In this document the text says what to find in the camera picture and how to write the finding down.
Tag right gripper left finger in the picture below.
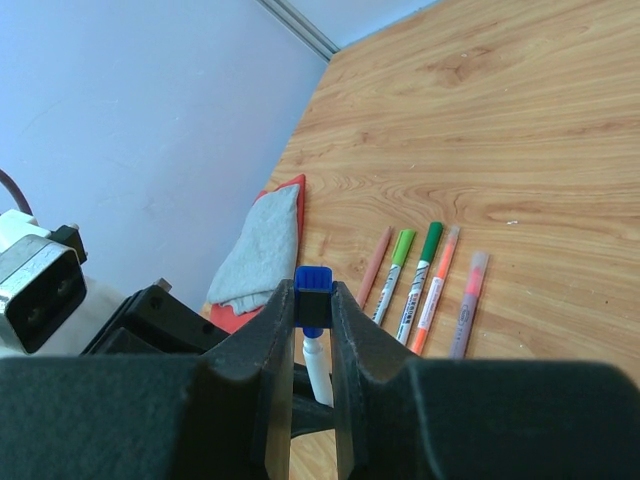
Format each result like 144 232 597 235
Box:
1 281 294 479

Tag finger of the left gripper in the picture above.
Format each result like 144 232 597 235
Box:
82 285 228 355
291 363 335 438

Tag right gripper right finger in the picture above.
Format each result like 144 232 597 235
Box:
331 283 639 479

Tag white blue pen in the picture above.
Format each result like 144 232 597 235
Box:
302 327 334 408
396 260 430 345

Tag white pen green tip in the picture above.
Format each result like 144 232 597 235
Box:
372 263 402 325

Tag blue pen cap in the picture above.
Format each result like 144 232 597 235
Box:
294 266 333 329

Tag pink pen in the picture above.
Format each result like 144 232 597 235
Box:
355 226 393 309

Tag purple pen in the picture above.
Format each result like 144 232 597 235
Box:
449 251 489 359

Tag orange highlighter pen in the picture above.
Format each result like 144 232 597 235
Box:
410 225 460 355

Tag dark green pen cap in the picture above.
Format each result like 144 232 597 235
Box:
420 222 443 264

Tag light green pen cap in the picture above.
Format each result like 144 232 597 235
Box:
391 229 416 267

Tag red cloth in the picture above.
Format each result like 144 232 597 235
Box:
208 173 308 336

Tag grey felt cloth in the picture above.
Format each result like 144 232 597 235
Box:
206 182 302 317

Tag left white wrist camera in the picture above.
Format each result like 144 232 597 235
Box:
1 210 124 357

